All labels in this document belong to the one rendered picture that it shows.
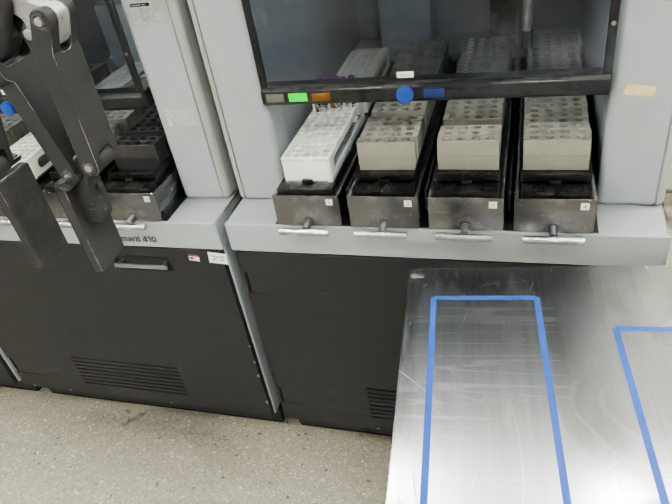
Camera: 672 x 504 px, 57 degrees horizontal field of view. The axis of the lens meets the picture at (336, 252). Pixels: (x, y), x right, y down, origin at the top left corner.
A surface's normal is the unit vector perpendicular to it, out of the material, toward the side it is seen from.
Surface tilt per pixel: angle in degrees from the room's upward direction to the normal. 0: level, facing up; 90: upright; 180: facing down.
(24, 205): 90
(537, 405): 0
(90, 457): 0
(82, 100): 91
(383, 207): 90
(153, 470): 0
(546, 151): 90
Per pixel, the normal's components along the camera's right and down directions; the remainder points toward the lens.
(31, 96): 0.91, -0.13
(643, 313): -0.15, -0.80
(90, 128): 0.96, 0.06
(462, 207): -0.26, 0.60
